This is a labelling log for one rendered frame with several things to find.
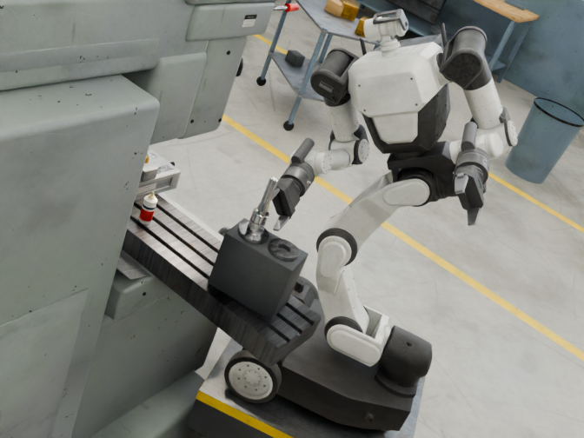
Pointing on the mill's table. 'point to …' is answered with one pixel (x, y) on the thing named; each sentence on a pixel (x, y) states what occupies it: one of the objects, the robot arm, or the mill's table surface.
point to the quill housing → (215, 84)
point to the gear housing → (228, 20)
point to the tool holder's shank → (268, 195)
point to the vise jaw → (149, 172)
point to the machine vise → (169, 176)
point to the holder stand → (257, 268)
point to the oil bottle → (148, 209)
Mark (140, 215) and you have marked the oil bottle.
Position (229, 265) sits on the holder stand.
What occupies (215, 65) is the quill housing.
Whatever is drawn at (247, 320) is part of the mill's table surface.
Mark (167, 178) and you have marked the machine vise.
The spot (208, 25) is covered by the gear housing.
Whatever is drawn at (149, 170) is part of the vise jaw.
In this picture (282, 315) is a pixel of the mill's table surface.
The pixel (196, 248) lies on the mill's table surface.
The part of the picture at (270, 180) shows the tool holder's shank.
